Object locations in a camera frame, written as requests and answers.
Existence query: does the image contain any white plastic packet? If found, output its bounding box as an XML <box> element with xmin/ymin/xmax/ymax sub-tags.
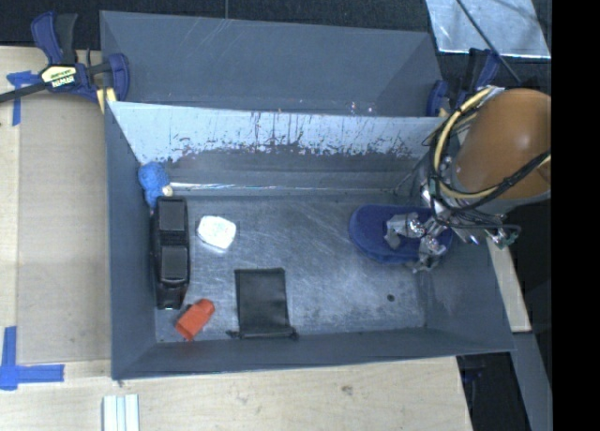
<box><xmin>196</xmin><ymin>215</ymin><xmax>237</xmax><ymax>252</ymax></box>

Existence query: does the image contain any dark blue bowl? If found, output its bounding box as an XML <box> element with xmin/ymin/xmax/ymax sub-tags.
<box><xmin>348</xmin><ymin>203</ymin><xmax>455</xmax><ymax>266</ymax></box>

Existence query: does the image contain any blue toy figure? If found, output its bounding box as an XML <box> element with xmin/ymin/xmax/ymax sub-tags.
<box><xmin>137</xmin><ymin>161</ymin><xmax>174</xmax><ymax>209</ymax></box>

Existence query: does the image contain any black cloth pouch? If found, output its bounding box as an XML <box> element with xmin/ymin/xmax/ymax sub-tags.
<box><xmin>226</xmin><ymin>267</ymin><xmax>300</xmax><ymax>341</ymax></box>

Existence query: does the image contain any red-orange block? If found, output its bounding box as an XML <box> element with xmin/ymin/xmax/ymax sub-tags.
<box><xmin>174</xmin><ymin>298</ymin><xmax>217</xmax><ymax>342</ymax></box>

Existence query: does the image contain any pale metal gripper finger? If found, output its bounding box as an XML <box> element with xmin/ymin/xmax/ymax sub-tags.
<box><xmin>412</xmin><ymin>234</ymin><xmax>447</xmax><ymax>275</ymax></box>
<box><xmin>384</xmin><ymin>212</ymin><xmax>426</xmax><ymax>250</ymax></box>

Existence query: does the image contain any grey metal bin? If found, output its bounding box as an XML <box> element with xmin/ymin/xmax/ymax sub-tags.
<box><xmin>97</xmin><ymin>9</ymin><xmax>517</xmax><ymax>380</ymax></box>

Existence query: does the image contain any pale wood board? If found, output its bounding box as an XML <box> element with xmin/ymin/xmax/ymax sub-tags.
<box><xmin>16</xmin><ymin>95</ymin><xmax>113</xmax><ymax>365</ymax></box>

